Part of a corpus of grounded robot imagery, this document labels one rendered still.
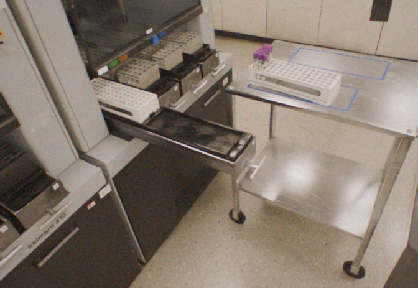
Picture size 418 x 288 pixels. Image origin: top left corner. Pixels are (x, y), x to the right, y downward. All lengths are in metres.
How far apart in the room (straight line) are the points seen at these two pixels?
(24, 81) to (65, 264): 0.57
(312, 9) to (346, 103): 2.13
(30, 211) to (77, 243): 0.23
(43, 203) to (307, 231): 1.22
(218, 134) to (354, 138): 1.44
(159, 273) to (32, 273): 0.70
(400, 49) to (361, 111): 2.10
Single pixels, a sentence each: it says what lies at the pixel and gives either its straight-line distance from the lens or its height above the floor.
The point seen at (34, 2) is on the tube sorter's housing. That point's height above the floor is 1.21.
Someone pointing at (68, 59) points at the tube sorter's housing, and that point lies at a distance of 1.00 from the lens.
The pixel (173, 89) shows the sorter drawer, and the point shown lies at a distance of 1.22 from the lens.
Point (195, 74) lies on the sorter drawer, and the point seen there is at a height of 0.79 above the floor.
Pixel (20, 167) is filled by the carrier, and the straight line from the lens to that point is 0.99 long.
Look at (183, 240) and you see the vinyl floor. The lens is 1.70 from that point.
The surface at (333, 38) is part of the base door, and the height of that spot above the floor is 0.17.
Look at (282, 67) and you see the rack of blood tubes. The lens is 1.14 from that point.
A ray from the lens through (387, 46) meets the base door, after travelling 3.15.
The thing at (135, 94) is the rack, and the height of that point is 0.86.
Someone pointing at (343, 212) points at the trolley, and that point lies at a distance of 1.48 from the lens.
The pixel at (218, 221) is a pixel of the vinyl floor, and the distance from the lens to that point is 1.74.
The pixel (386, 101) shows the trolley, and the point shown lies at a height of 0.82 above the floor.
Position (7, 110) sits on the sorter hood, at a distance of 0.92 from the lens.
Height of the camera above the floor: 1.42
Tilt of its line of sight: 39 degrees down
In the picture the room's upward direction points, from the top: 6 degrees counter-clockwise
